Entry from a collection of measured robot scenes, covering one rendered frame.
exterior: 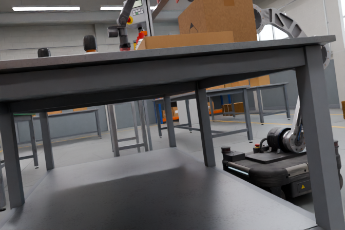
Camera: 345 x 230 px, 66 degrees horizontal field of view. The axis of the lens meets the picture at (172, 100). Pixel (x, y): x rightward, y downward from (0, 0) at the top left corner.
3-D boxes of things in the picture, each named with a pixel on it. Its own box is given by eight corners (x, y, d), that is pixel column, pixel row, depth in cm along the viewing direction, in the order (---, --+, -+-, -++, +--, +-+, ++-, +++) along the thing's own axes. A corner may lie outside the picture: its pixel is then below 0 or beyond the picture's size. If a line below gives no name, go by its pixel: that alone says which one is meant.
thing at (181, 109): (179, 124, 780) (174, 83, 781) (195, 121, 811) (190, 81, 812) (193, 124, 720) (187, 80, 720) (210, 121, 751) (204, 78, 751)
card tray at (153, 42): (133, 69, 98) (131, 58, 98) (197, 62, 105) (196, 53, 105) (146, 51, 69) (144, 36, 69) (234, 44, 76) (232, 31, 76)
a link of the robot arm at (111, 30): (125, 17, 170) (123, 19, 178) (107, 17, 166) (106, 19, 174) (127, 36, 172) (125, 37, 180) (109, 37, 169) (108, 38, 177)
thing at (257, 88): (210, 121, 727) (206, 94, 727) (235, 117, 753) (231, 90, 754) (262, 125, 519) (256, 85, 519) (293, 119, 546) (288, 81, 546)
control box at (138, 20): (132, 29, 204) (129, 5, 204) (152, 24, 198) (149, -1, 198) (126, 26, 194) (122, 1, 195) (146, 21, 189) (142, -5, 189)
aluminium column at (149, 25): (153, 84, 193) (141, -6, 193) (159, 84, 194) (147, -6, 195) (154, 84, 189) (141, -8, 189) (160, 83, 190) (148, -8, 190)
